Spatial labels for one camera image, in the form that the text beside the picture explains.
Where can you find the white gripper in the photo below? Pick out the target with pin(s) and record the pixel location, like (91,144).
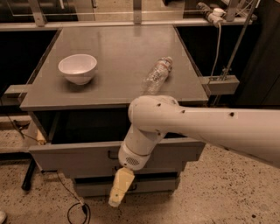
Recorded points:
(130,158)

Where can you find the grey top drawer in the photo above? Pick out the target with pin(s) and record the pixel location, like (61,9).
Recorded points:
(85,144)

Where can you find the grey drawer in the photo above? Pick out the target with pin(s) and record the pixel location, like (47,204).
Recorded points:
(85,144)
(160,168)
(143,183)

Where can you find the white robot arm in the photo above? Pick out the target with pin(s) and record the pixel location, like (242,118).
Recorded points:
(251,132)

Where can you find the grey bottom drawer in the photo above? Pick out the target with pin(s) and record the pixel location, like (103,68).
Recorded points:
(143,183)

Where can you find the grey middle drawer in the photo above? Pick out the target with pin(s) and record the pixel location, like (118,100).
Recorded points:
(160,168)

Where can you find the grey drawer cabinet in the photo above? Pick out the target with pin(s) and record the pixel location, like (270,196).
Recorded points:
(124,54)

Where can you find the black table leg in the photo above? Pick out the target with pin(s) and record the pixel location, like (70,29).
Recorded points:
(27,183)

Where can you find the clear plastic water bottle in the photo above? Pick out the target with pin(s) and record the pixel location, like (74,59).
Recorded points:
(156,77)

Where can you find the white bowl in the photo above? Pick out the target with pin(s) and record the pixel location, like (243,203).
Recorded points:
(78,69)

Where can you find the white power strip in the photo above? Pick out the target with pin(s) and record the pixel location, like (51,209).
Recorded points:
(213,16)

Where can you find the metal diagonal rod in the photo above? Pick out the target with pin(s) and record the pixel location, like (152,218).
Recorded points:
(252,7)

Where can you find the grey right bracket block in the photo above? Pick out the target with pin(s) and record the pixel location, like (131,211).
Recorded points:
(216,86)

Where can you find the grey bracket block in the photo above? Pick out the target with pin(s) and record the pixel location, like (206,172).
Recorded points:
(14,95)
(216,86)

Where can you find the grey left bracket block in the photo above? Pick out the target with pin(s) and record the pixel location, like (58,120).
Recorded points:
(14,95)

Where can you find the grey back rail shelf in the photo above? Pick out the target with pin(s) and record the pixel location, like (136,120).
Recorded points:
(12,27)

